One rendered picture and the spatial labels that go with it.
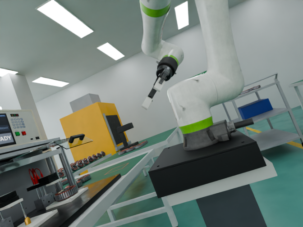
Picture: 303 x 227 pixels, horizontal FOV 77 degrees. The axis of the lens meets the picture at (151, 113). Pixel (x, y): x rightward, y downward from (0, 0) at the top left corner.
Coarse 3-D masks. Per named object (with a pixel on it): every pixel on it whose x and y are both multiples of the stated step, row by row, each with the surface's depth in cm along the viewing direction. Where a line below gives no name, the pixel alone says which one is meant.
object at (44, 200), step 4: (44, 196) 100; (48, 196) 102; (52, 196) 104; (36, 200) 98; (40, 200) 98; (44, 200) 99; (48, 200) 101; (52, 200) 103; (36, 204) 98; (40, 204) 98; (44, 204) 98; (48, 204) 100; (36, 208) 98; (40, 208) 98; (44, 208) 97
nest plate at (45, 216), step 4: (48, 212) 81; (52, 212) 78; (56, 212) 80; (36, 216) 82; (40, 216) 80; (44, 216) 77; (48, 216) 76; (32, 220) 78; (36, 220) 76; (40, 220) 73; (44, 220) 74; (20, 224) 79; (24, 224) 77; (28, 224) 74; (32, 224) 72; (36, 224) 70; (40, 224) 71
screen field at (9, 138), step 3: (0, 135) 92; (3, 135) 93; (6, 135) 94; (9, 135) 96; (0, 138) 91; (3, 138) 92; (6, 138) 94; (9, 138) 95; (12, 138) 97; (0, 141) 90; (3, 141) 92; (6, 141) 93; (9, 141) 95; (12, 141) 96
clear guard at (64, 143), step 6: (66, 138) 99; (78, 138) 106; (84, 138) 109; (48, 144) 90; (54, 144) 100; (60, 144) 90; (66, 144) 93; (72, 144) 95; (78, 144) 98; (36, 150) 96; (42, 150) 109; (18, 156) 94; (24, 156) 102
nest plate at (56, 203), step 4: (84, 188) 103; (80, 192) 98; (72, 196) 94; (76, 196) 94; (64, 200) 92; (68, 200) 90; (72, 200) 90; (52, 204) 94; (56, 204) 92; (60, 204) 91; (48, 208) 93
